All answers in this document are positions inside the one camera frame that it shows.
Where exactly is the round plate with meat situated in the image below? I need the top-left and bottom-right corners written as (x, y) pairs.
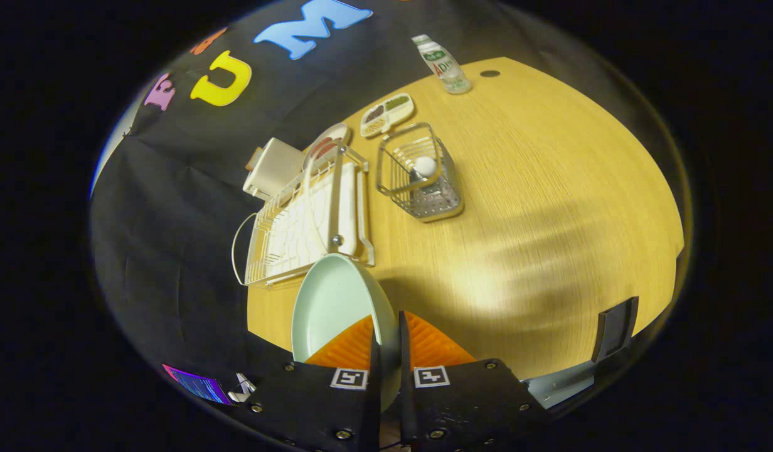
top-left (302, 122), bottom-right (351, 170)

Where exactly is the white toaster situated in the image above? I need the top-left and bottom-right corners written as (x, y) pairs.
top-left (242, 137), bottom-right (306, 202)

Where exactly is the spoon with white ball end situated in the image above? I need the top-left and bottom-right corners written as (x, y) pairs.
top-left (409, 155), bottom-right (439, 189)

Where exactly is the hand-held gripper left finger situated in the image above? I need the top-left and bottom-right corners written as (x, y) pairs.
top-left (233, 314), bottom-right (382, 452)

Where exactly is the white drink bottle green label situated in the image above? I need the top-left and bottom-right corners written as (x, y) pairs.
top-left (412, 34), bottom-right (473, 95)

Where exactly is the black backdrop cloth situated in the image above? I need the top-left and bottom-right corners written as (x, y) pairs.
top-left (88, 0), bottom-right (506, 402)

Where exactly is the pale green plate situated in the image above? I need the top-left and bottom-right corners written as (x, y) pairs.
top-left (291, 253), bottom-right (403, 412)

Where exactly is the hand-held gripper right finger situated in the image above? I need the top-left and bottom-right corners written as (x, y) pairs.
top-left (398, 311), bottom-right (550, 452)

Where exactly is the computer monitor purple screen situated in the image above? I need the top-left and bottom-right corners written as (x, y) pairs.
top-left (163, 364), bottom-right (233, 406)

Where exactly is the white wire dish rack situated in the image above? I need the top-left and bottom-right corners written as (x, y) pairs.
top-left (232, 143), bottom-right (376, 288)

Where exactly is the white divided snack tray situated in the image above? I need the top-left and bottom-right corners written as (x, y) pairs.
top-left (360, 93), bottom-right (416, 139)

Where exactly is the black rectangular object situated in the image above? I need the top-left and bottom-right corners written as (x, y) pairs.
top-left (590, 296), bottom-right (639, 363)

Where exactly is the metal wire basket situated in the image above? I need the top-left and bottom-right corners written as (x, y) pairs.
top-left (376, 122), bottom-right (465, 223)

